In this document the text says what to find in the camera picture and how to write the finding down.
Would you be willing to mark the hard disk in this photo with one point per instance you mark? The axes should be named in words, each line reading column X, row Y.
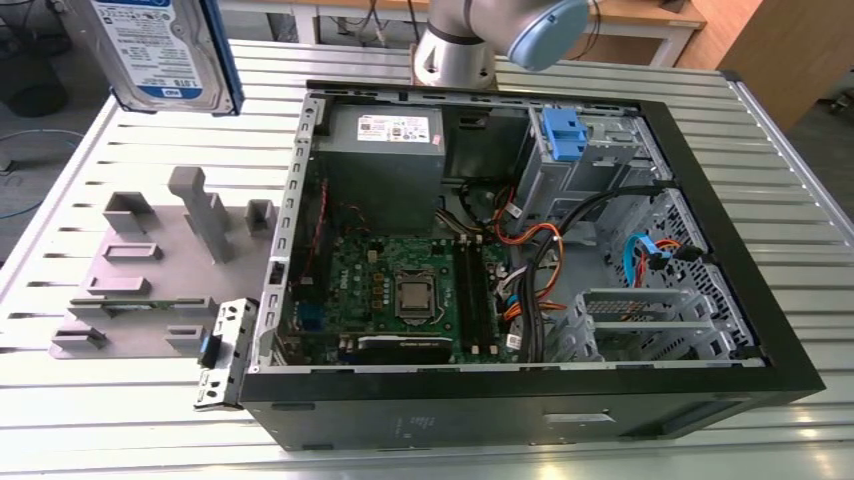
column 161, row 50

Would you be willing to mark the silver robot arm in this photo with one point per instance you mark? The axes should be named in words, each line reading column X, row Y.
column 454, row 55

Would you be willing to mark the silver disk bay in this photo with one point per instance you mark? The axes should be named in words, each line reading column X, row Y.
column 651, row 326

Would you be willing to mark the silver CPU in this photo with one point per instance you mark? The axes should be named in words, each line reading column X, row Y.
column 416, row 295

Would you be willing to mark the black RAM slot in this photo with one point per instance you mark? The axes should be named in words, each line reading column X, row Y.
column 468, row 295
column 485, row 295

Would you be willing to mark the silver power supply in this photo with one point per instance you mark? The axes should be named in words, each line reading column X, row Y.
column 381, row 175

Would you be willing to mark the black CPU socket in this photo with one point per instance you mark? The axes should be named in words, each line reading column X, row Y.
column 396, row 315

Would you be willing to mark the green motherboard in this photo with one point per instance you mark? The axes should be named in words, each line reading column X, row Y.
column 354, row 300

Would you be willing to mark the black graphics card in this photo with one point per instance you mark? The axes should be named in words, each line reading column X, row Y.
column 401, row 347

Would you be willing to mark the blue drive latch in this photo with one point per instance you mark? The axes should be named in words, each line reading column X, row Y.
column 564, row 135

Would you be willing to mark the silver optical drive cage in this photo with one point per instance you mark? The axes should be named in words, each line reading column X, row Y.
column 604, row 165

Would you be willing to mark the silver expansion slot retainer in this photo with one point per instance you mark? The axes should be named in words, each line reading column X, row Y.
column 236, row 320

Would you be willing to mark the black PC case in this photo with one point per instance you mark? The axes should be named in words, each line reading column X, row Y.
column 468, row 410

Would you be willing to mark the grey parts rack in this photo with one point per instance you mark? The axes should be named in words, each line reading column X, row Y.
column 174, row 280

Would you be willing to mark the wooden desk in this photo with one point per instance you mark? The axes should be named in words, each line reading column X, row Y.
column 675, row 20

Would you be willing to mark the black bin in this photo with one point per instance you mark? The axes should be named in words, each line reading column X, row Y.
column 34, row 95

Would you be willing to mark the wooden cabinet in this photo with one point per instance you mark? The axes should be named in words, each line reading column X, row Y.
column 788, row 50

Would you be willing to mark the white metal desk frame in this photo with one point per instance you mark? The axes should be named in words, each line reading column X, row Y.
column 305, row 25

